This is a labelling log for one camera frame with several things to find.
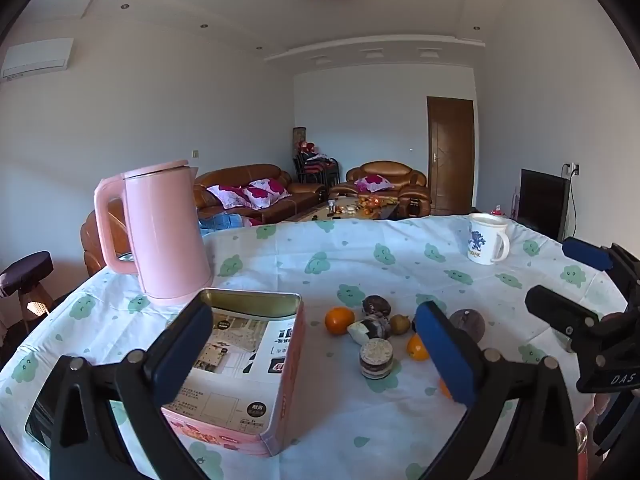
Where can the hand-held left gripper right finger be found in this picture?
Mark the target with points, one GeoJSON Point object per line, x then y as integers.
{"type": "Point", "coordinates": [445, 355]}

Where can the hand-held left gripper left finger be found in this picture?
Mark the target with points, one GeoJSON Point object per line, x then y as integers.
{"type": "Point", "coordinates": [185, 350]}

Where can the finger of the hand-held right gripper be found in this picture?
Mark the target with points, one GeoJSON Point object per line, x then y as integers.
{"type": "Point", "coordinates": [587, 254]}
{"type": "Point", "coordinates": [560, 307]}

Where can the orange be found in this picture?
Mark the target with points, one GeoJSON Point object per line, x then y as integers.
{"type": "Point", "coordinates": [444, 387]}
{"type": "Point", "coordinates": [340, 320]}
{"type": "Point", "coordinates": [416, 349]}

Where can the purple passion fruit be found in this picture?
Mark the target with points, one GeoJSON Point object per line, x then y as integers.
{"type": "Point", "coordinates": [469, 325]}

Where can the dark brown passion fruit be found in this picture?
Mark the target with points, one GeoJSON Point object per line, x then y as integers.
{"type": "Point", "coordinates": [376, 305]}

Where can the pink metal tin box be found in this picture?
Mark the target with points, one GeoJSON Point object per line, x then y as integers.
{"type": "Point", "coordinates": [292, 370]}

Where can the person's right hand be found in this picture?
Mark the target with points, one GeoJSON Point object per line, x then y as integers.
{"type": "Point", "coordinates": [606, 406]}

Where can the printed paper sheet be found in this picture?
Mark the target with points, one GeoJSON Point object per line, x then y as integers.
{"type": "Point", "coordinates": [235, 360]}

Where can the small brown fruit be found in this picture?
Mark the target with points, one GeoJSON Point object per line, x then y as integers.
{"type": "Point", "coordinates": [400, 325]}

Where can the black television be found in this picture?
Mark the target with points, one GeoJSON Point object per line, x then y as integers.
{"type": "Point", "coordinates": [542, 202]}

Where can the wrapped black white snack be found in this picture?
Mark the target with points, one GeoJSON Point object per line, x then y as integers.
{"type": "Point", "coordinates": [367, 331]}

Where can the white printed mug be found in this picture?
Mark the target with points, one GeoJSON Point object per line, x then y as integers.
{"type": "Point", "coordinates": [482, 240]}

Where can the pink electric kettle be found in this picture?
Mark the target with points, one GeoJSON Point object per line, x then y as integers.
{"type": "Point", "coordinates": [165, 230]}

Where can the blue cloth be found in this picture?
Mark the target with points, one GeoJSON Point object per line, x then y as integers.
{"type": "Point", "coordinates": [220, 222]}

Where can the brown leather armchair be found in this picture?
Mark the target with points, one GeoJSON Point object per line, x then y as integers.
{"type": "Point", "coordinates": [385, 169]}
{"type": "Point", "coordinates": [92, 245]}

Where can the black smartphone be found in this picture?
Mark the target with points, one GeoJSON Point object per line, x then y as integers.
{"type": "Point", "coordinates": [40, 410]}

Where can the pink floral cushion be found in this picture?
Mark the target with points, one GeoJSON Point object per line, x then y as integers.
{"type": "Point", "coordinates": [374, 183]}
{"type": "Point", "coordinates": [265, 192]}
{"type": "Point", "coordinates": [227, 196]}

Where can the brown wooden door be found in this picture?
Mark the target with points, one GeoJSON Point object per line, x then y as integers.
{"type": "Point", "coordinates": [450, 155]}

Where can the wooden coffee table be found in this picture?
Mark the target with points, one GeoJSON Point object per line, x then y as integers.
{"type": "Point", "coordinates": [350, 212]}

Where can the brown leather sofa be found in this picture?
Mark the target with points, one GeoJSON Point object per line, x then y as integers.
{"type": "Point", "coordinates": [235, 177]}

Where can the purple cushioned stool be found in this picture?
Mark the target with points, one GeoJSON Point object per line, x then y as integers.
{"type": "Point", "coordinates": [25, 267]}

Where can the stack of dark chairs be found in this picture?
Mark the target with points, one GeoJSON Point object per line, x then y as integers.
{"type": "Point", "coordinates": [317, 167]}

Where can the red plush toy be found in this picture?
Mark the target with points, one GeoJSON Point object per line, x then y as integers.
{"type": "Point", "coordinates": [306, 147]}

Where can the tall patterned cylinder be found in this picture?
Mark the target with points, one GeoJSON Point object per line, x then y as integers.
{"type": "Point", "coordinates": [299, 137]}

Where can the white air conditioner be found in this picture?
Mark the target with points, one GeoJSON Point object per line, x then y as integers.
{"type": "Point", "coordinates": [35, 57]}

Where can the white wall socket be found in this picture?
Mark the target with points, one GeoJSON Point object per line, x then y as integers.
{"type": "Point", "coordinates": [575, 168]}

